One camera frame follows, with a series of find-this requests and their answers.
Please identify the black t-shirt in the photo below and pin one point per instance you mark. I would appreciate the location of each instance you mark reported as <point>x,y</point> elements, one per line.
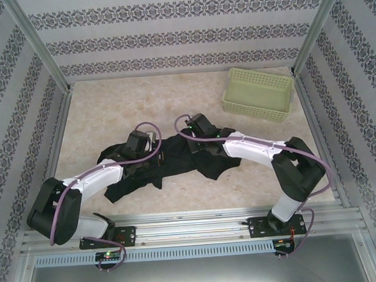
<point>176,161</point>

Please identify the pale green plastic basket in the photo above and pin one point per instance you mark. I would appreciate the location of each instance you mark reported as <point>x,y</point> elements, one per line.
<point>255,98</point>

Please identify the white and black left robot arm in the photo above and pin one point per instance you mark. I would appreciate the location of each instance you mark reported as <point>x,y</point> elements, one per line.
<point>98,183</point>

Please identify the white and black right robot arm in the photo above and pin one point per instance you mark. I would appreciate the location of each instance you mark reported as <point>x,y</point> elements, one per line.
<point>252,154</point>

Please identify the small controller circuit board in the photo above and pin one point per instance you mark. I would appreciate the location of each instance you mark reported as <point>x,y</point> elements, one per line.
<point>283,243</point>
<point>107,255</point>

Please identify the grey sheet metal panel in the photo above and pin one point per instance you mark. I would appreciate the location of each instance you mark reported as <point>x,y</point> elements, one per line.
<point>196,274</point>

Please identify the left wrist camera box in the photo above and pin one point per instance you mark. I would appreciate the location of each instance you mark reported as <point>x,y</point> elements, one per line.
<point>152,141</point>

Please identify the aluminium mounting rail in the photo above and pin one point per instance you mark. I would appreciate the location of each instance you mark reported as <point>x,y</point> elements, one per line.
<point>193,227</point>

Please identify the aluminium side rail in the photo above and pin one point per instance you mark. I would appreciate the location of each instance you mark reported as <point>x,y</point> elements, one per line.
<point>312,108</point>
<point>58,129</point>

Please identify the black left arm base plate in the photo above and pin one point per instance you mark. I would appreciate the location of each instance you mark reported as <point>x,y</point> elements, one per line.
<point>130,235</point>

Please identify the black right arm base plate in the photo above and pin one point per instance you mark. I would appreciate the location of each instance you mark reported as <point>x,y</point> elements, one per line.
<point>255,228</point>

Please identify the aluminium frame post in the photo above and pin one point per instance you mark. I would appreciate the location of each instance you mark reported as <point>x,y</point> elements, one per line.
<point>319,27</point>
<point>39,44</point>

